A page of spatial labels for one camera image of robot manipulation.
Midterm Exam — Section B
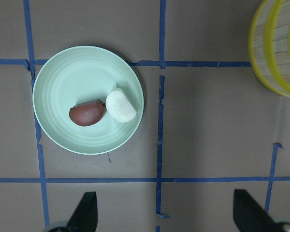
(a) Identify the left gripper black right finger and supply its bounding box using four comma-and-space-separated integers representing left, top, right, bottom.
233, 189, 275, 232

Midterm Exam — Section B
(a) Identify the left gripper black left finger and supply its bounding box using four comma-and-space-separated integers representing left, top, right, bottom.
67, 192, 97, 232

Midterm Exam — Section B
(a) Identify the white half-moon bun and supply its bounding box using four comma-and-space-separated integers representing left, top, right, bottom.
105, 88, 137, 123

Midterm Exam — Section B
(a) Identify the yellow bamboo steamer layer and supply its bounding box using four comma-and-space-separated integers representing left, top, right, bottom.
263, 0, 290, 94
248, 0, 277, 93

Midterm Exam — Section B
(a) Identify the brown half-moon bun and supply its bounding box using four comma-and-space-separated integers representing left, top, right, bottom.
69, 100, 105, 127

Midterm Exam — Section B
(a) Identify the light green round plate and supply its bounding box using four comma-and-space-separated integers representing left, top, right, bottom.
32, 46, 144, 155

